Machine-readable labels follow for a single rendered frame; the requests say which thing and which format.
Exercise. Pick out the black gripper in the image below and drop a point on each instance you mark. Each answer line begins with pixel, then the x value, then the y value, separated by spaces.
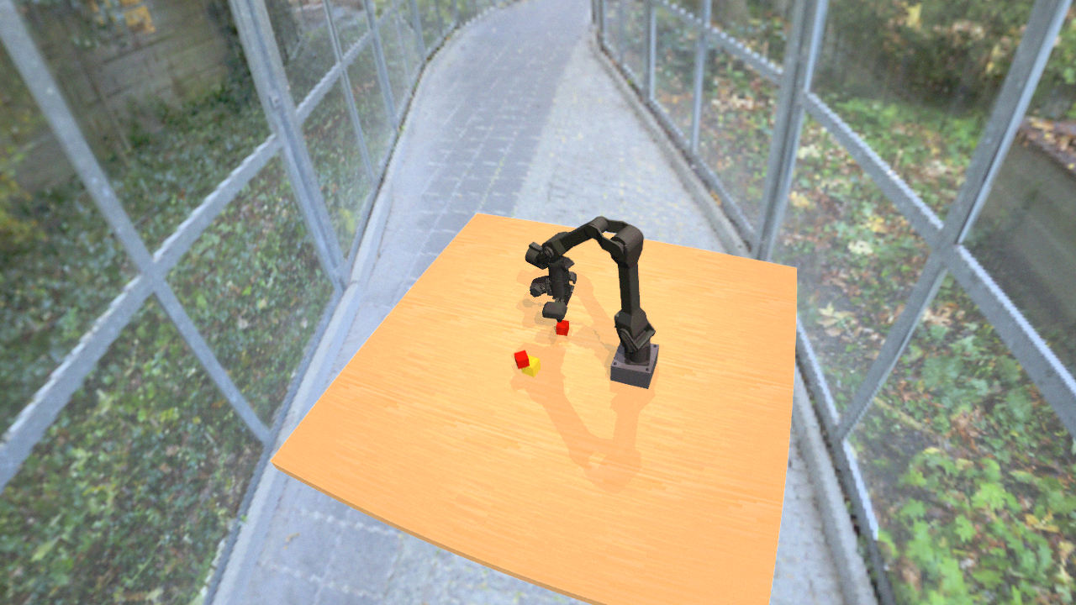
pixel 561 292

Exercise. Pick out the yellow cube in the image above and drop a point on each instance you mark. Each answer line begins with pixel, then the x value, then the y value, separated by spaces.
pixel 534 367

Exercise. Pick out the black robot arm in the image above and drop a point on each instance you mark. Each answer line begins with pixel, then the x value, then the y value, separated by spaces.
pixel 631 324

